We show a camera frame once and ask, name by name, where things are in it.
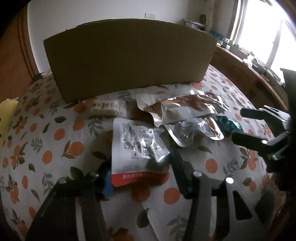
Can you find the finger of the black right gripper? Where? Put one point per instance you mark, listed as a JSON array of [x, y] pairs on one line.
[[254, 143], [265, 113]]

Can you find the orange print bed sheet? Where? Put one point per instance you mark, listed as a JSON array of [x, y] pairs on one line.
[[48, 139]]

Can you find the window with brown frame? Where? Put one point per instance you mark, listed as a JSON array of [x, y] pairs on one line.
[[264, 30]]

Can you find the white red strips snack bag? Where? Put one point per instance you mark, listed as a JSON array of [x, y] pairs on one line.
[[180, 105]]

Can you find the small white snack bar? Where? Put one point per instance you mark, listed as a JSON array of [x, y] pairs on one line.
[[105, 107]]

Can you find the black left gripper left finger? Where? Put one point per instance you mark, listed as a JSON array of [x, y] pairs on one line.
[[101, 181]]

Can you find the wooden wardrobe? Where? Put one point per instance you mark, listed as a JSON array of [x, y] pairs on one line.
[[18, 66]]

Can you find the white wall switch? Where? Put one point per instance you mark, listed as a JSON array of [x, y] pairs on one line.
[[150, 16]]

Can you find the teal snack wrapper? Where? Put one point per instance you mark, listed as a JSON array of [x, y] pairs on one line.
[[227, 124]]

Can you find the wooden window cabinet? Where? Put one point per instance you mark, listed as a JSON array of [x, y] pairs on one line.
[[257, 88]]

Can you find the white red bottom snack bag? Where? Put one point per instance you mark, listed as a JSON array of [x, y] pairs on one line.
[[138, 154]]

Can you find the brown cardboard box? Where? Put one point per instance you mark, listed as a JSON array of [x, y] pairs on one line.
[[107, 56]]

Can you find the yellow plush pillow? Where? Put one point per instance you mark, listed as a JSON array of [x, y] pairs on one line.
[[7, 110]]

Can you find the clutter pile on cabinet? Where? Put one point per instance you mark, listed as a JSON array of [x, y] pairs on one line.
[[248, 58]]

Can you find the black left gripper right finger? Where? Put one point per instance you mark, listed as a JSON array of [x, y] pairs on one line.
[[188, 184]]

